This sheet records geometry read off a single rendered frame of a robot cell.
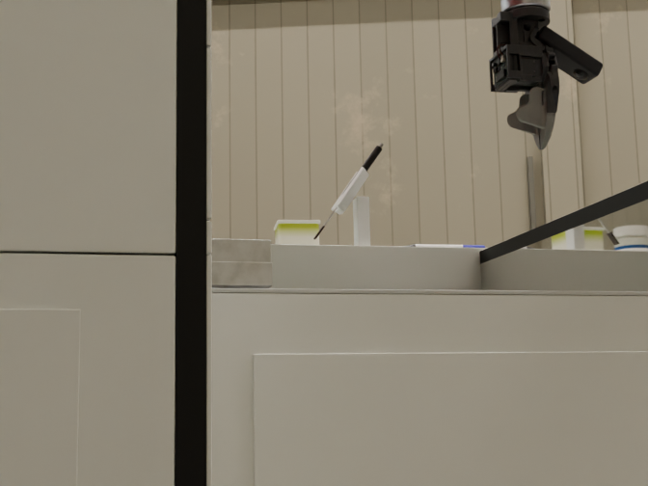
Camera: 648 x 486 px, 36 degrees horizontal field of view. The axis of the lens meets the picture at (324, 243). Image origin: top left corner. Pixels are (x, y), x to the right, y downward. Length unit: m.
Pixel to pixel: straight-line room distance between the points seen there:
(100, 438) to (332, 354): 0.29
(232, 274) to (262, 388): 0.27
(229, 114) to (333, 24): 1.15
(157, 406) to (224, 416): 0.21
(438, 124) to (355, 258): 6.72
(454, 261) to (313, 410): 0.75
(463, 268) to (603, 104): 6.89
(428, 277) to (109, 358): 0.97
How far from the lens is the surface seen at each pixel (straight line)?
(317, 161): 8.22
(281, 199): 8.18
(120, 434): 0.70
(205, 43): 0.75
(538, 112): 1.55
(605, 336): 1.03
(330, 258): 1.57
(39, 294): 0.71
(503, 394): 0.98
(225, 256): 1.17
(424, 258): 1.61
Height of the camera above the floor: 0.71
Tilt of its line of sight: 9 degrees up
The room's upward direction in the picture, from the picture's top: 1 degrees counter-clockwise
